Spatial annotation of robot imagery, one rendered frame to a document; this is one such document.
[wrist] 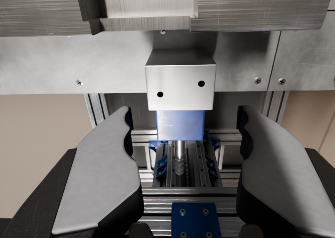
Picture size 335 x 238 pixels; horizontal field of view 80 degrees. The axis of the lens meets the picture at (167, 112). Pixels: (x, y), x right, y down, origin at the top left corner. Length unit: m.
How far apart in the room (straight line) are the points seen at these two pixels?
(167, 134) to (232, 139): 0.82
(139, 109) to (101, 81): 0.70
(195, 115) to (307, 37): 0.12
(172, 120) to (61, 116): 1.18
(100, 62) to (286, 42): 0.17
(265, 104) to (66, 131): 1.11
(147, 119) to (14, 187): 1.32
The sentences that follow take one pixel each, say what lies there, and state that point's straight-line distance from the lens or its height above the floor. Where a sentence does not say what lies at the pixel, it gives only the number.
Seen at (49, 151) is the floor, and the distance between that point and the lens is 1.54.
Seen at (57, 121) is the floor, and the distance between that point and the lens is 1.36.
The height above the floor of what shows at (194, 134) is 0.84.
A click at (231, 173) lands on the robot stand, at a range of 1.14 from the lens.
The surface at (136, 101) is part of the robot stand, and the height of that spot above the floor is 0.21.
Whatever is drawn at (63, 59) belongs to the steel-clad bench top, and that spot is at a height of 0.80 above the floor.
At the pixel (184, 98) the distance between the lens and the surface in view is 0.15.
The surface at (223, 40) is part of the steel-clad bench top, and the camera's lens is 0.20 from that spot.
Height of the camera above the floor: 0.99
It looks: 60 degrees down
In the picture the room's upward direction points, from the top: 176 degrees counter-clockwise
